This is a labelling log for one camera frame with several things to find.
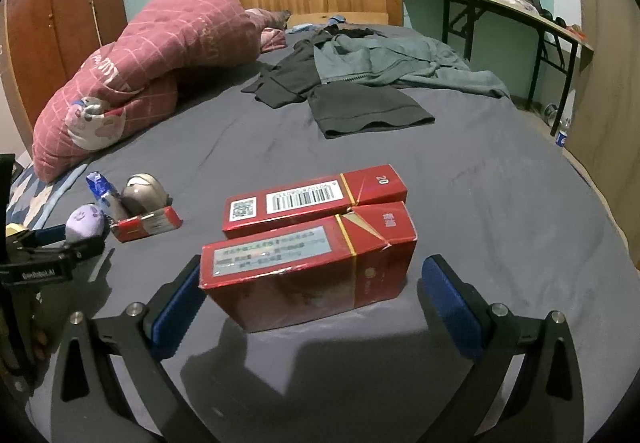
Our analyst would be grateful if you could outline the blue white checkered blanket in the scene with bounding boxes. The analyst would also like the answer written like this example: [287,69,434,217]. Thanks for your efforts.
[10,158,93,230]

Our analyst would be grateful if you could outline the black shorts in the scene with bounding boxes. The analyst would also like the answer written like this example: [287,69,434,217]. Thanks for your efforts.
[307,86,435,140]

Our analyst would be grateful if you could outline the grey zip jacket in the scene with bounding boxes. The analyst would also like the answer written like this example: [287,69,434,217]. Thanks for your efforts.
[314,30,511,99]

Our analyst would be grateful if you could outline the small red pack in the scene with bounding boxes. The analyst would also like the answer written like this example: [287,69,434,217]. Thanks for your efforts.
[109,206,183,243]

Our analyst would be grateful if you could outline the brown wooden wardrobe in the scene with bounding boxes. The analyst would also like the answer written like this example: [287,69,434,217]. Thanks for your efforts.
[4,0,128,94]

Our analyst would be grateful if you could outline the blue tissue packet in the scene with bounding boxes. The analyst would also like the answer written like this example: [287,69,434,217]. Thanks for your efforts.
[86,172,127,220]

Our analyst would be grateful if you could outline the silver oval pouch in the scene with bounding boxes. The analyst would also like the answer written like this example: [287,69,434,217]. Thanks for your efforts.
[121,173,171,215]

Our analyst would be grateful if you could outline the person's left hand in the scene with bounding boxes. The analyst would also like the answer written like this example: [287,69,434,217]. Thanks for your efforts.
[30,295,53,364]

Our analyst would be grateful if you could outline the red carton barcode label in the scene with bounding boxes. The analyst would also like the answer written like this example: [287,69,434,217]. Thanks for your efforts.
[221,164,408,239]

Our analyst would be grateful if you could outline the red carton pale label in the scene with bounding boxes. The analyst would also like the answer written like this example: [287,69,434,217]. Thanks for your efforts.
[200,203,417,333]

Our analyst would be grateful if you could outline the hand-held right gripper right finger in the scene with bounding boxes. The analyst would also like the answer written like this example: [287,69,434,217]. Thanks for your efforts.
[417,254,586,443]

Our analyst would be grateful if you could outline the beige curtain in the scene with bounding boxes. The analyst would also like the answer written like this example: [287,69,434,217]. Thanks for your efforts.
[565,0,640,269]

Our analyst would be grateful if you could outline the pink checked quilt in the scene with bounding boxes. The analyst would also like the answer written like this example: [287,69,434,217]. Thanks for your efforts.
[32,0,287,184]

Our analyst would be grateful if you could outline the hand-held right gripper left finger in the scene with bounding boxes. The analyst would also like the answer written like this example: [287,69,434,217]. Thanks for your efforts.
[50,254,207,443]

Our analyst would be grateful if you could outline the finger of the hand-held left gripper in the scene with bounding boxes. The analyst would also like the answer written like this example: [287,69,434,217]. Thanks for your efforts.
[22,234,110,275]
[7,224,70,250]

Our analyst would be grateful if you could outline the wooden folding desk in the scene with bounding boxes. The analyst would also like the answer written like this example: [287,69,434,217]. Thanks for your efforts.
[401,0,596,136]

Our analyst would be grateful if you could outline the white plastic bag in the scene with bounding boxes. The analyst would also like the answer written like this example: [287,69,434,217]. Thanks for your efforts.
[500,0,540,15]

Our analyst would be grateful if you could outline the purple round plush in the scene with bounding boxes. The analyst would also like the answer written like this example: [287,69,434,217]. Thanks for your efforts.
[66,204,107,244]

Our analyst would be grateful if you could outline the black shirt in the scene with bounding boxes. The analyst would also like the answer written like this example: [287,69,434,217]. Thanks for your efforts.
[241,26,381,108]

